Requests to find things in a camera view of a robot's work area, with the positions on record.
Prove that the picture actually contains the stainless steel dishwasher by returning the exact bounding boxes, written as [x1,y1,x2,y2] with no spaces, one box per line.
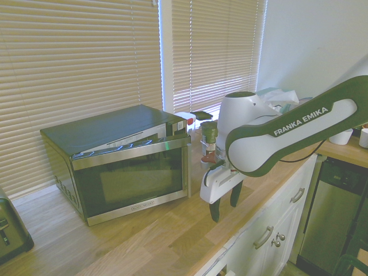
[298,156,368,273]

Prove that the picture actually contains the green metal chair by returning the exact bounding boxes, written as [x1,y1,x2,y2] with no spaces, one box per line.
[332,246,368,276]

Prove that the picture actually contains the crumpled white plastic bag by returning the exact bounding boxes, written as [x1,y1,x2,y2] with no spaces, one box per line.
[258,87,300,109]

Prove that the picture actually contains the silver drawer bar handle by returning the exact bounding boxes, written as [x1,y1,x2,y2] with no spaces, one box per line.
[253,225,275,250]
[290,187,306,204]

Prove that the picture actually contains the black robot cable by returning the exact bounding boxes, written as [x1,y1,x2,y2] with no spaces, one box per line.
[277,137,329,163]

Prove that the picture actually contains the white kitchen cabinet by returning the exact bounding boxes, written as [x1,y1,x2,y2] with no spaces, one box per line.
[197,154,320,276]

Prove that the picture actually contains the stainless steel microwave door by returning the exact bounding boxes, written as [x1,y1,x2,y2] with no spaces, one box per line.
[71,135,193,227]

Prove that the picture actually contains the flat black object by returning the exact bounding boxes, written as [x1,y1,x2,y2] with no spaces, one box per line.
[191,110,214,121]

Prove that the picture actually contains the narrow beige window blind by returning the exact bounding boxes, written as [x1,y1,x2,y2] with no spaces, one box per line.
[171,0,267,114]

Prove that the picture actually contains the black microwave body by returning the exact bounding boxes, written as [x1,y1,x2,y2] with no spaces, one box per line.
[40,104,191,223]

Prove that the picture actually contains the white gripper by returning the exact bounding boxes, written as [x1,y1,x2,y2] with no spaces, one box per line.
[200,164,245,224]

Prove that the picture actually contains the dark green spice jar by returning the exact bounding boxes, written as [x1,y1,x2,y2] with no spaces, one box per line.
[200,121,219,144]

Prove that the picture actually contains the black toaster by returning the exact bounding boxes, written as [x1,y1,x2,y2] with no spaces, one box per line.
[0,186,35,267]

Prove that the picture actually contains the wide beige window blind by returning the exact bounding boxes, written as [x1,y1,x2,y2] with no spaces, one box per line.
[0,0,162,200]

